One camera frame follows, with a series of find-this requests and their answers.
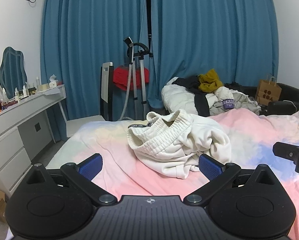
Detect brown paper shopping bag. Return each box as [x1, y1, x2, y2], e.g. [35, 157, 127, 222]
[255, 74, 282, 106]

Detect red cloth on chair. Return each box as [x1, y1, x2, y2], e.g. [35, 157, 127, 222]
[113, 65, 149, 91]

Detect blue curtain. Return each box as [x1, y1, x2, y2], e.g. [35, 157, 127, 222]
[40, 0, 279, 120]

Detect white sweatpants with striped band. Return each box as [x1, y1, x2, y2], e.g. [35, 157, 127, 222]
[127, 109, 232, 179]

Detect mustard yellow garment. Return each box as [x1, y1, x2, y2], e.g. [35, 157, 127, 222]
[198, 69, 223, 93]

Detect tissue box on table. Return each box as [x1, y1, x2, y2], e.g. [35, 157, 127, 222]
[49, 74, 58, 88]

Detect white dressing table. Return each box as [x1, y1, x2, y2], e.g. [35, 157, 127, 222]
[0, 85, 66, 196]

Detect grey jacket with purple label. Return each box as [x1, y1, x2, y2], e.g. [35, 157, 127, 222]
[206, 86, 261, 116]

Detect white and black chair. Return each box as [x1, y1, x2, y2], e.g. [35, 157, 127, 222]
[100, 62, 114, 121]

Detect cloud-shaped blue mirror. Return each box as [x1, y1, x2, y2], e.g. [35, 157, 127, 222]
[0, 47, 27, 99]

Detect black bedside armchair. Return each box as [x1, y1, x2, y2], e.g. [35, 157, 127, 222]
[240, 82, 299, 116]

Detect black garment on pile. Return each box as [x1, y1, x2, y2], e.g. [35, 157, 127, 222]
[172, 76, 210, 117]

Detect garment steamer on stand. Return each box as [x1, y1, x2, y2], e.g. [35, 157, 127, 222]
[119, 36, 153, 121]

